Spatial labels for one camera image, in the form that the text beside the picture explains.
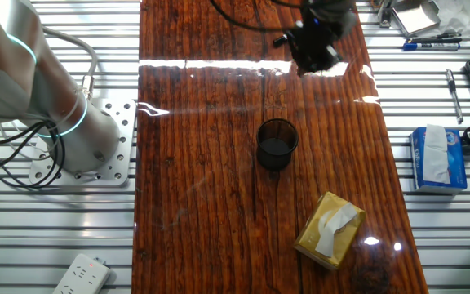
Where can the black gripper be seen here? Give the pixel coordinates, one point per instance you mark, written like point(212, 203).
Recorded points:
point(318, 32)

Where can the white marker pen black cap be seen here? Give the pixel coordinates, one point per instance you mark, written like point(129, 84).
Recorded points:
point(280, 41)

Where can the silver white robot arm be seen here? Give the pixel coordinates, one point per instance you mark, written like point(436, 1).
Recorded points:
point(14, 61)

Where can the black mesh pen holder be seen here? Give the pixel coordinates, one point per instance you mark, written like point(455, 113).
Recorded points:
point(276, 161)

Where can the blue marker pen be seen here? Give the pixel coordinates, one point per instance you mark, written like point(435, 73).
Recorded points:
point(431, 46)

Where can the shiny metal box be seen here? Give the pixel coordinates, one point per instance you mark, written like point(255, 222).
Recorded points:
point(414, 18)

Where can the glossy wood grain board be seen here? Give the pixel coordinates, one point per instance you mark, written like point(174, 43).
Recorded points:
point(202, 163)

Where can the white crumpled paper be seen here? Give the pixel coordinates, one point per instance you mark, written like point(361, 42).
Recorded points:
point(461, 16)

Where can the blue tissue pack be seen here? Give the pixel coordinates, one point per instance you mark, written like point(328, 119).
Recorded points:
point(457, 163)

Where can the gold tissue pack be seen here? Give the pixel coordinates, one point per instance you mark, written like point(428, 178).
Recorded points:
point(312, 237)

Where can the white power strip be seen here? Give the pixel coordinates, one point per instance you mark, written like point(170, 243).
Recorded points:
point(80, 277)

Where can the metal clamp bracket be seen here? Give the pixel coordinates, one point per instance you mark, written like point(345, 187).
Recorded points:
point(384, 16)

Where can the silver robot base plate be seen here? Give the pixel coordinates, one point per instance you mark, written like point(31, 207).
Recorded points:
point(121, 122)

